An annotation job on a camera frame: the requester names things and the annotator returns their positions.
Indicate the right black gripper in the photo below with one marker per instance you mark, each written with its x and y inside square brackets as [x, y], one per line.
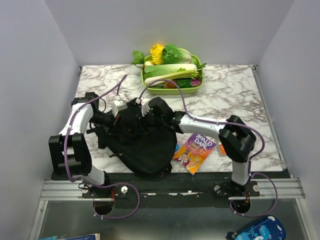
[144, 119]

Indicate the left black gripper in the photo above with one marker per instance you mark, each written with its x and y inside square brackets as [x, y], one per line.
[113, 119]

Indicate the pink pencil case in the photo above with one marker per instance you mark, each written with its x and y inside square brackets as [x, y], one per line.
[177, 148]

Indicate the black student backpack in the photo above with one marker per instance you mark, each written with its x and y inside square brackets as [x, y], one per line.
[143, 152]

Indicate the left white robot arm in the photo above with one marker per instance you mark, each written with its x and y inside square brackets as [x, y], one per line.
[70, 155]

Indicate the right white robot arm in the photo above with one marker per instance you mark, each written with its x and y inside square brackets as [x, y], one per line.
[237, 138]

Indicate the green vegetable tray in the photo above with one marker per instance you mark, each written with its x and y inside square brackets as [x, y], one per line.
[187, 85]

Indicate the green celery stalks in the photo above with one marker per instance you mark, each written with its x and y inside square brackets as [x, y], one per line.
[183, 74]

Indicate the Roald Dahl Charlie book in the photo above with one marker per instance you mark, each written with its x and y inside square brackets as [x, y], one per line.
[194, 152]

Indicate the long white green cabbage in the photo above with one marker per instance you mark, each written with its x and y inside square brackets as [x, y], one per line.
[164, 69]

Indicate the green lettuce head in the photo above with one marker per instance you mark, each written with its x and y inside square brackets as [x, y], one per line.
[171, 54]

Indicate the green leaf sprig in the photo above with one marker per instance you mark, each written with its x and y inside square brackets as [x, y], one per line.
[138, 57]

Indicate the orange 78-Storey Treehouse book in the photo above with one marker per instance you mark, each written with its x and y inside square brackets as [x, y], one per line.
[222, 151]

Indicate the yellow flower vegetable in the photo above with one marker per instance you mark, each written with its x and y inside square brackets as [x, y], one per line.
[156, 52]

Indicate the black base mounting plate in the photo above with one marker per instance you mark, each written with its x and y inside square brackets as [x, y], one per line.
[170, 190]

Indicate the blue pencil case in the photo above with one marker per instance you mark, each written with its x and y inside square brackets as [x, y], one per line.
[266, 228]

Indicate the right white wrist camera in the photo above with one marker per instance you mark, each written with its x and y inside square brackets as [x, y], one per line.
[143, 103]

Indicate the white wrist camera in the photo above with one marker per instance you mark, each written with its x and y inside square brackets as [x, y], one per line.
[117, 106]
[143, 103]

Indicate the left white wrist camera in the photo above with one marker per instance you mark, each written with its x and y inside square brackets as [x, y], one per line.
[117, 106]

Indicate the aluminium rail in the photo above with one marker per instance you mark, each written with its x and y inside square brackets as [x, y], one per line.
[262, 189]

